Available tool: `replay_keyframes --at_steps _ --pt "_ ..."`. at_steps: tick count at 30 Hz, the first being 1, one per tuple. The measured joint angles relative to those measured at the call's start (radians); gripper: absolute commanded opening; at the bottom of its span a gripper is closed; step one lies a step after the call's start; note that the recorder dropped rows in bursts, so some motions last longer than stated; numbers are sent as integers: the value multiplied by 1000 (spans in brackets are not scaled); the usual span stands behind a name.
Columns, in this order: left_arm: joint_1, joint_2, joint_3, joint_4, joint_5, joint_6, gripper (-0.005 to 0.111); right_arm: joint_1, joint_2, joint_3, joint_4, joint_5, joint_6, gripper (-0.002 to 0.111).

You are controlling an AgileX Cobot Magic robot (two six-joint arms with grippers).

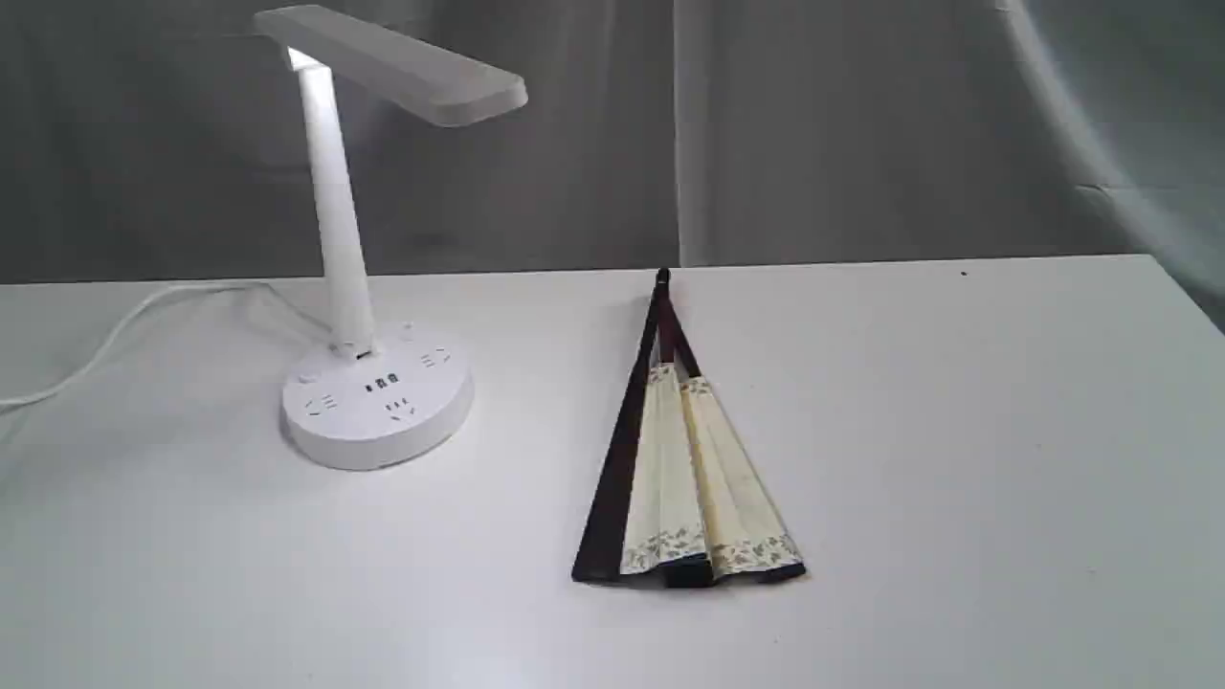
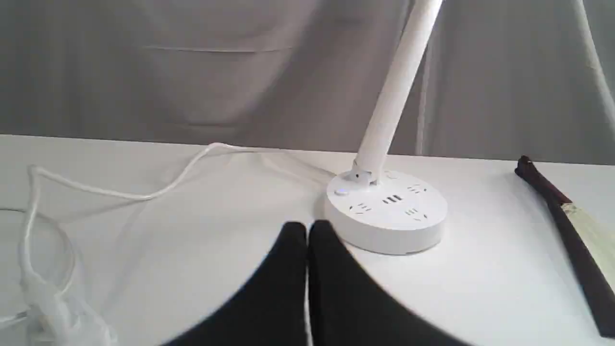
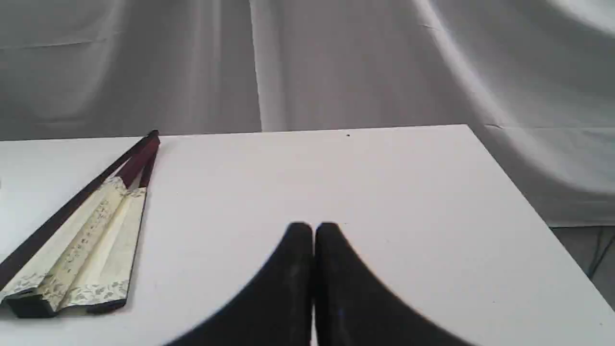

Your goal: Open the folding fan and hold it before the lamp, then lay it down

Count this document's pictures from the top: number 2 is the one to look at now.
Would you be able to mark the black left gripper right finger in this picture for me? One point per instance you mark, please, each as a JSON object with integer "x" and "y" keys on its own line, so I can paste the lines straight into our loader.
{"x": 348, "y": 308}

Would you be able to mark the white desk lamp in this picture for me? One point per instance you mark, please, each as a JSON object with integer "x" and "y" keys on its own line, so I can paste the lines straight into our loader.
{"x": 379, "y": 210}

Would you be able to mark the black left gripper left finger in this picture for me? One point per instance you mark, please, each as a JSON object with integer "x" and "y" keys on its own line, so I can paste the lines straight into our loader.
{"x": 269, "y": 309}

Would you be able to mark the folding paper fan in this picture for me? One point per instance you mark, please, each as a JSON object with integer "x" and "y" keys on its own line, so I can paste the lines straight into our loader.
{"x": 588, "y": 244}

